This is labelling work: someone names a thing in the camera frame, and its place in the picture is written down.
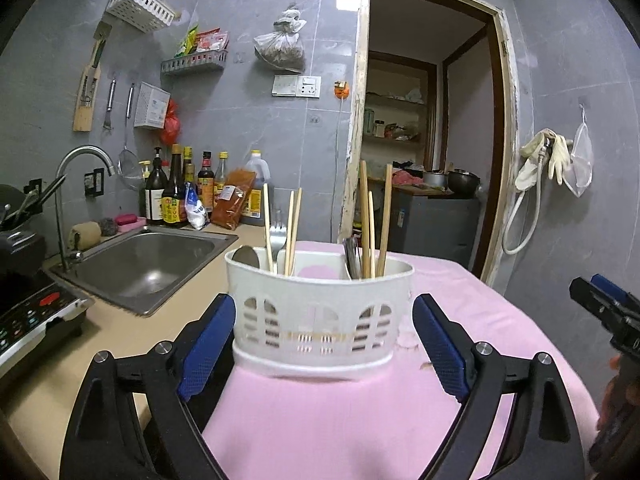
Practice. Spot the red cloth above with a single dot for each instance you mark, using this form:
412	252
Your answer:
407	178

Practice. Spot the pink tablecloth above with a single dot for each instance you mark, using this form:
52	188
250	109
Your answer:
350	425

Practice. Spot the person's right hand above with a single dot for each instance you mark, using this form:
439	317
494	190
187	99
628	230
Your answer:
612	365

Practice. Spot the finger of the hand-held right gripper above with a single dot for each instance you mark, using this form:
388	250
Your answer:
607	286
600	305

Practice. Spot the loofah sponge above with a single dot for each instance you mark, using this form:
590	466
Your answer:
86	234

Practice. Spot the dark metal bowl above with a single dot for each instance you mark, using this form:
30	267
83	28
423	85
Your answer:
465	182

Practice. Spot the pale rubber glove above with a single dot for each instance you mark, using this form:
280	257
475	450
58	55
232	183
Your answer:
559	157
532	160

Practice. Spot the white blue salt bag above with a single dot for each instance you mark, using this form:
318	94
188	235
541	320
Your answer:
196	207

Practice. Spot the clear bottle yellow cap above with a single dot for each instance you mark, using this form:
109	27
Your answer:
222	172

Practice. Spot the grey wall switch cover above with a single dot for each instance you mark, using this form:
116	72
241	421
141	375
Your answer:
285	85

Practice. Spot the bottle with yellow pump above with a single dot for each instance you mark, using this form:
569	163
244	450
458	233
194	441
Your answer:
145	172

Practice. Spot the wooden shelf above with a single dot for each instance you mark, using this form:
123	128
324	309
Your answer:
395	132

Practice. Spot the metal peeler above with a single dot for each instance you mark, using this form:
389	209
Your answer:
111	97

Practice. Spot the brown oil jug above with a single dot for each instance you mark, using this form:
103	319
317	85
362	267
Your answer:
257	175

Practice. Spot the pink soap dish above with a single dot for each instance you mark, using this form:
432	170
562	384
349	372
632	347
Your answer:
129	222

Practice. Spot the white plastic wall basket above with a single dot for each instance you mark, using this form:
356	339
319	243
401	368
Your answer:
140	6

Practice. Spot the dark bottle yellow cap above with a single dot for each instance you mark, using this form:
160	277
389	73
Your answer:
188	165

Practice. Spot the red snack packet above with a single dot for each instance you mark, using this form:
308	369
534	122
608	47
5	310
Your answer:
212	41

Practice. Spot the metal mesh strainer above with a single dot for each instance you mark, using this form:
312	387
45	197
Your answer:
130	167

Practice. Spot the dark pump bottle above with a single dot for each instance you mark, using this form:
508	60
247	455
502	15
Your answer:
156	195

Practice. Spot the silver pot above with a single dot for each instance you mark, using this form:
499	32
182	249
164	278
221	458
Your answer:
435	180

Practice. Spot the yellow green snack packet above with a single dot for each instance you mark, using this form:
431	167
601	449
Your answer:
186	42

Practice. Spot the steel wool scrubber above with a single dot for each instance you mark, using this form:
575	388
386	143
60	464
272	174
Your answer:
107	226

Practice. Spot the white plastic utensil holder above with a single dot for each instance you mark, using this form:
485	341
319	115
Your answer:
320	310

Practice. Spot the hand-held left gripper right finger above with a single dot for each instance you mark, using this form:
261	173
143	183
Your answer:
442	345

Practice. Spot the black wall socket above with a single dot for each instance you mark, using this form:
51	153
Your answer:
94	182
36	186

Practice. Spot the dark bottle red cap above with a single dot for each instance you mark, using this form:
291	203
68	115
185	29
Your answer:
205	182

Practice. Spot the tall soy sauce bottle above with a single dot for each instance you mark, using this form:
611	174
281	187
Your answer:
174	205

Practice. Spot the red plastic bag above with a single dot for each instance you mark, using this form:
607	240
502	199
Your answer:
170	127

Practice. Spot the red chili powder bag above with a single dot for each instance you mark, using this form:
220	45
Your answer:
232	200

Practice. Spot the steel faucet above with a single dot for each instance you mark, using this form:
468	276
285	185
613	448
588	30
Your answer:
82	151

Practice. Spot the white wall socket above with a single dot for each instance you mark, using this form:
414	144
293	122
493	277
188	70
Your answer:
309	86

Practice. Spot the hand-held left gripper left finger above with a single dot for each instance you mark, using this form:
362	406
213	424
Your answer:
210	340

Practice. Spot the dark cabinet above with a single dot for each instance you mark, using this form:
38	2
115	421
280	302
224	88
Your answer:
435	225

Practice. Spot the white paper box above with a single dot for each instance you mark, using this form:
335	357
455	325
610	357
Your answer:
152	105

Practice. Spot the wooden knife rack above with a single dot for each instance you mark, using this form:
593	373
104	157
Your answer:
84	117

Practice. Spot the wooden door frame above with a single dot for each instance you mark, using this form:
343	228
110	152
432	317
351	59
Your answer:
507	110

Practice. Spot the induction cooker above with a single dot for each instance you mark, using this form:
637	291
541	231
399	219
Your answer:
35	317

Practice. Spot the stainless steel sink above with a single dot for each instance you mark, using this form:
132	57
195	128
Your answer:
150	265

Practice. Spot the metal fork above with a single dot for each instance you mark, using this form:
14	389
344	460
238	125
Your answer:
277	237

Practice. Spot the plastic bag of dried goods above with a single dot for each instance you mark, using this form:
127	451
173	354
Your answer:
280	47

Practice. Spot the black pot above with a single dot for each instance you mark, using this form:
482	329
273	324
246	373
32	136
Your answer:
20	252

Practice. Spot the metal spoon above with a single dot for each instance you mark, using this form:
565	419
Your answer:
246	256
352	257

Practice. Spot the grey wall shelf basket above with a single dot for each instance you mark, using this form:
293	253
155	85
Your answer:
192	63

